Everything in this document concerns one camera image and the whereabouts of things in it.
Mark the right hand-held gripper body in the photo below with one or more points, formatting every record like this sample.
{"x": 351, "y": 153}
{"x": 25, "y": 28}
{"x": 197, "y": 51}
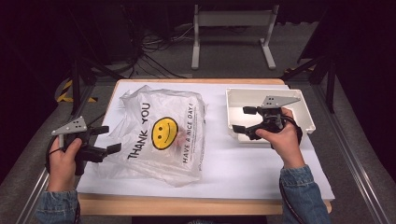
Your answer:
{"x": 274, "y": 102}

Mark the person's right hand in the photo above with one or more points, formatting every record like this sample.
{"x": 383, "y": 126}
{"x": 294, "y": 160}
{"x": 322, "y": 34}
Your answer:
{"x": 288, "y": 146}

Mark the person's left hand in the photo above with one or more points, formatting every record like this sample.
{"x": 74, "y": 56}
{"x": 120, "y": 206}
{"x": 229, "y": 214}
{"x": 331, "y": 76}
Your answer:
{"x": 61, "y": 169}

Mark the aluminium floor rail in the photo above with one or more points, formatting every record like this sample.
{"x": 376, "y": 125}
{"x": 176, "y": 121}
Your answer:
{"x": 351, "y": 155}
{"x": 31, "y": 199}

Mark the white metal stand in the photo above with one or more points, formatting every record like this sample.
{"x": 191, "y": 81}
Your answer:
{"x": 233, "y": 18}

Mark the white plastic bin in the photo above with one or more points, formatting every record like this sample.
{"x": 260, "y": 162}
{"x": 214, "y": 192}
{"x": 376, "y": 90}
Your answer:
{"x": 239, "y": 99}

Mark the clear smiley plastic bag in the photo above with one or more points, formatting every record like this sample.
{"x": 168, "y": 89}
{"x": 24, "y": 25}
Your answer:
{"x": 162, "y": 133}

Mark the black tripod stand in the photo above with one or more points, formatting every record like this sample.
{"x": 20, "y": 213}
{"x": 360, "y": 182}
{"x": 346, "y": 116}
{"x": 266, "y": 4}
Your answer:
{"x": 330, "y": 84}
{"x": 76, "y": 84}

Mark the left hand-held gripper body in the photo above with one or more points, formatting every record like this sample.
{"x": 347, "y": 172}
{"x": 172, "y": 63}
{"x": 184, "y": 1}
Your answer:
{"x": 71, "y": 127}

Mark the white paper sheet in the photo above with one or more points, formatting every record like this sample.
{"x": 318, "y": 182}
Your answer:
{"x": 236, "y": 168}

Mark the yellow black hazard tape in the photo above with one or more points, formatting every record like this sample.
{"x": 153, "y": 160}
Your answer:
{"x": 63, "y": 98}

